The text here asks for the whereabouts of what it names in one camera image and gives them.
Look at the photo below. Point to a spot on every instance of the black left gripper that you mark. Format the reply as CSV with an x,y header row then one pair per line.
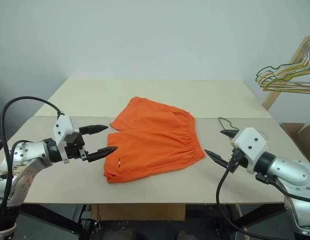
x,y
75,147

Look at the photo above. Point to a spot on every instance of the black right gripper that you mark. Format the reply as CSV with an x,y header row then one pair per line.
x,y
242,161

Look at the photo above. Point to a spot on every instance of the orange shorts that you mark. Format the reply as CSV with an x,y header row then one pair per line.
x,y
150,140

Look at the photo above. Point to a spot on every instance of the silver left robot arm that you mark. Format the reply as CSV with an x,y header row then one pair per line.
x,y
32,155

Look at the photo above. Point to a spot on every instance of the wooden hanger rack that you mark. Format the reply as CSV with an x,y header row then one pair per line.
x,y
270,98

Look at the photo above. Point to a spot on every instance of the open brown cardboard box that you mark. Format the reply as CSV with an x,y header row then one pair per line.
x,y
292,130

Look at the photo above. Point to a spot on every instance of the flat brown cardboard box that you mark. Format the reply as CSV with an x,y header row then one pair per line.
x,y
137,212

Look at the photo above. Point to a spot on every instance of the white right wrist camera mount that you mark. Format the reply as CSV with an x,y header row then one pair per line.
x,y
250,140

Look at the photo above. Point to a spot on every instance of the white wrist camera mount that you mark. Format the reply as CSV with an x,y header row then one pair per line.
x,y
250,140
62,126

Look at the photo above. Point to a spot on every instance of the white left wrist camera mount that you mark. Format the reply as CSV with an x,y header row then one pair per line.
x,y
62,126

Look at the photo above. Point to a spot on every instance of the black metal table frame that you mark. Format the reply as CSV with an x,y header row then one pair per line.
x,y
45,217

